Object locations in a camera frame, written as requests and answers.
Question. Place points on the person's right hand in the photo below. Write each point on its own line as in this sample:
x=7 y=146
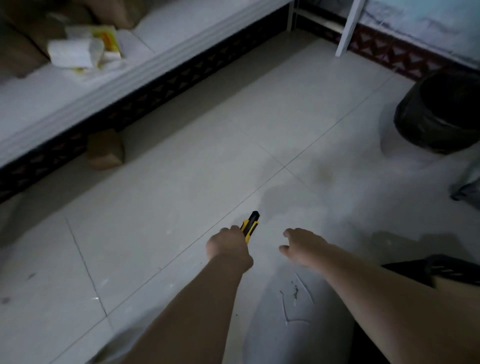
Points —
x=305 y=247

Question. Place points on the person's left hand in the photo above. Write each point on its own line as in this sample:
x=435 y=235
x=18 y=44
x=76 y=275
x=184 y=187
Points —
x=229 y=248

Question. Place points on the person's right thumb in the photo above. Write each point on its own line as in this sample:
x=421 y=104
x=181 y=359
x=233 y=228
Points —
x=287 y=250

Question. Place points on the person's left fingers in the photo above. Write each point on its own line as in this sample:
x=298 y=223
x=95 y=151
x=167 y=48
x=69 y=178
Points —
x=228 y=231

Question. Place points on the yellow black utility knife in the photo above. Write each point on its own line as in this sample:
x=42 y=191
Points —
x=250 y=225

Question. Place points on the person's left forearm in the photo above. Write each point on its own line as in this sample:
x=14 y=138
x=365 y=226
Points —
x=195 y=315

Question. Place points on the person's right forearm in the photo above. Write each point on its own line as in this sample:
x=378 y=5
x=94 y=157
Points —
x=397 y=311

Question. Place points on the small brown cardboard box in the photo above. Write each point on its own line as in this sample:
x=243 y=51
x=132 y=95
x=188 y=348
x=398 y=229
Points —
x=105 y=150

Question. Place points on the black sandal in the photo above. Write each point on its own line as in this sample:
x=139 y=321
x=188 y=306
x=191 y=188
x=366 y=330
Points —
x=446 y=270

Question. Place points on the white metal shelf unit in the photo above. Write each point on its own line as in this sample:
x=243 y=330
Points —
x=123 y=75

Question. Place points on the grey plastic bag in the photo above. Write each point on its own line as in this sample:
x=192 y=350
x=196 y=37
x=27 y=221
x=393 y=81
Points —
x=468 y=187

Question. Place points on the black bin bag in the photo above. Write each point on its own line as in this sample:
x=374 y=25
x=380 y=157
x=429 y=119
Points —
x=442 y=112

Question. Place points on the yellow white packet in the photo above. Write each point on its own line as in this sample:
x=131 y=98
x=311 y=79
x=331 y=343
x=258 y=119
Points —
x=108 y=41

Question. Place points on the white tissue packet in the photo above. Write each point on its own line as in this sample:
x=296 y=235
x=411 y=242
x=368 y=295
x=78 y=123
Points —
x=75 y=53

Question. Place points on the white shelf post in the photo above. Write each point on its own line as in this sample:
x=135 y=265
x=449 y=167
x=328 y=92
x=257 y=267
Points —
x=348 y=28

